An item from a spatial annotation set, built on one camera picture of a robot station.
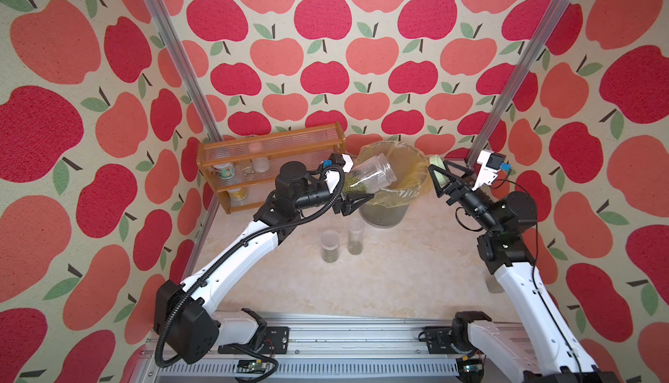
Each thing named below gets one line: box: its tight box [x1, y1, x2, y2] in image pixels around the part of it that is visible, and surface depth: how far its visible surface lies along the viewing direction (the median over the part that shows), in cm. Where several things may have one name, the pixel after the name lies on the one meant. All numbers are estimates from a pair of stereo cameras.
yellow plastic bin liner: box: [357, 140, 433, 209], surface depth 84 cm
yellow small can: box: [227, 188, 249, 202], surface depth 104 cm
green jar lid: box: [429, 154, 451, 189], surface depth 62 cm
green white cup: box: [213, 162, 237, 180], surface depth 95 cm
